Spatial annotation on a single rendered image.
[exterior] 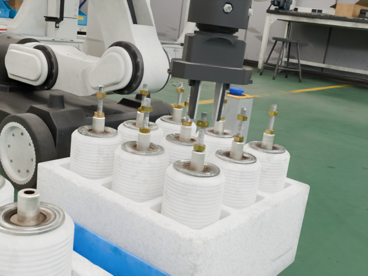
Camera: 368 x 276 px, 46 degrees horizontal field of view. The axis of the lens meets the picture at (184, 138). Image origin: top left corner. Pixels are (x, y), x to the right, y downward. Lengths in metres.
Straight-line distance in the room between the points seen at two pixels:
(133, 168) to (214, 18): 0.28
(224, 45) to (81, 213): 0.38
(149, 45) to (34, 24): 2.03
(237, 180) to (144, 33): 0.59
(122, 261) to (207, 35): 0.36
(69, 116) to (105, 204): 0.49
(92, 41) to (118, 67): 2.50
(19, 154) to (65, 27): 2.08
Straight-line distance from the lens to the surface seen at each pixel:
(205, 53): 0.63
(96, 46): 3.61
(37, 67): 1.41
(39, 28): 3.19
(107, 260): 0.74
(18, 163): 1.21
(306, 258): 1.04
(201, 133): 0.67
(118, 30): 1.21
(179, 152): 0.81
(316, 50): 6.04
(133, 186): 0.73
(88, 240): 0.76
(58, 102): 1.20
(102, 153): 0.80
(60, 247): 0.47
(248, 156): 0.79
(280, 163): 0.86
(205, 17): 0.62
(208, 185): 0.65
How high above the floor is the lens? 0.47
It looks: 15 degrees down
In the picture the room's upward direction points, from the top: 7 degrees clockwise
